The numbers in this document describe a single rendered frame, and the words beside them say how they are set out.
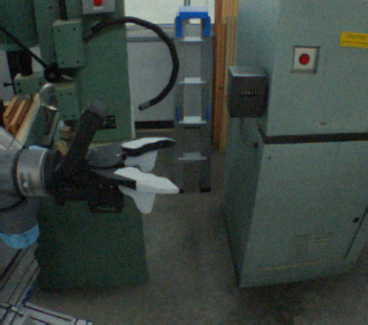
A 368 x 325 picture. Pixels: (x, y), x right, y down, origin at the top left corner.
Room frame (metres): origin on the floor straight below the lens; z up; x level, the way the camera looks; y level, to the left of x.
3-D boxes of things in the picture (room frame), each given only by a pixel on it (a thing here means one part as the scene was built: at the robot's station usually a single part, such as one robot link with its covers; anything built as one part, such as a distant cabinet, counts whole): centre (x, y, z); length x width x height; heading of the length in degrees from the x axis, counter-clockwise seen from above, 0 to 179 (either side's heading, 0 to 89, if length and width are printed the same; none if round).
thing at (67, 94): (1.10, 0.39, 1.02); 0.09 x 0.07 x 0.12; 9
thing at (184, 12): (1.92, -0.07, 0.58); 0.27 x 0.25 x 1.16; 2
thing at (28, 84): (1.23, 0.58, 1.03); 0.14 x 0.07 x 0.09; 99
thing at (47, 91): (1.12, 0.45, 1.02); 0.12 x 0.03 x 0.12; 99
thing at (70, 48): (1.11, 0.37, 1.23); 0.09 x 0.08 x 0.15; 99
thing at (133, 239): (1.25, 0.48, 0.36); 0.58 x 0.45 x 0.71; 99
